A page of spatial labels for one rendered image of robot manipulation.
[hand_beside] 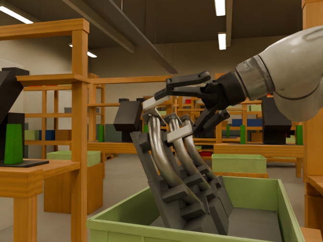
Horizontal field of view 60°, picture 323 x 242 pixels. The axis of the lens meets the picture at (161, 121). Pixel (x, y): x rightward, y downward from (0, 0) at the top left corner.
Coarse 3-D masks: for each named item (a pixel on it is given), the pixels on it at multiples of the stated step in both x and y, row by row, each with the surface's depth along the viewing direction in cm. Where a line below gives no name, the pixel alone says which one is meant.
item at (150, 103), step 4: (168, 96) 63; (148, 100) 66; (152, 100) 65; (160, 100) 63; (164, 100) 63; (144, 104) 65; (148, 104) 65; (152, 104) 64; (156, 104) 64; (144, 108) 64; (148, 108) 64
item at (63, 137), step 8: (24, 88) 606; (32, 88) 601; (40, 88) 597; (48, 88) 592; (56, 88) 588; (64, 88) 583; (88, 88) 571; (96, 88) 619; (104, 88) 617; (56, 96) 641; (104, 96) 617; (56, 104) 640; (56, 112) 640; (64, 112) 592; (88, 112) 579; (96, 112) 604; (104, 112) 617; (56, 120) 640; (104, 120) 617; (56, 128) 639; (104, 128) 617; (32, 136) 609; (40, 136) 603; (48, 136) 598; (56, 136) 598; (64, 136) 595; (32, 144) 599; (40, 144) 594; (48, 144) 590; (56, 144) 586; (64, 144) 581; (104, 160) 616; (104, 168) 616; (104, 176) 616
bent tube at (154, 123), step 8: (152, 112) 69; (152, 120) 68; (160, 120) 71; (152, 128) 66; (160, 128) 68; (152, 136) 64; (160, 136) 65; (152, 144) 63; (160, 144) 63; (152, 152) 63; (160, 152) 62; (160, 160) 62; (168, 160) 63; (160, 168) 62; (168, 168) 62; (168, 176) 62; (176, 176) 63; (168, 184) 64; (176, 184) 64; (184, 184) 66; (192, 192) 70; (184, 200) 69; (192, 200) 69
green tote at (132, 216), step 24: (144, 192) 85; (240, 192) 106; (264, 192) 103; (96, 216) 61; (120, 216) 70; (144, 216) 85; (288, 216) 63; (96, 240) 58; (120, 240) 56; (144, 240) 54; (168, 240) 53; (192, 240) 51; (216, 240) 49; (240, 240) 48; (288, 240) 64
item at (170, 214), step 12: (132, 132) 65; (144, 144) 64; (144, 156) 65; (144, 168) 64; (156, 180) 65; (156, 192) 62; (156, 204) 62; (168, 204) 66; (168, 216) 63; (180, 216) 70; (204, 216) 70; (168, 228) 61; (180, 228) 66; (192, 228) 64; (204, 228) 65; (216, 228) 74
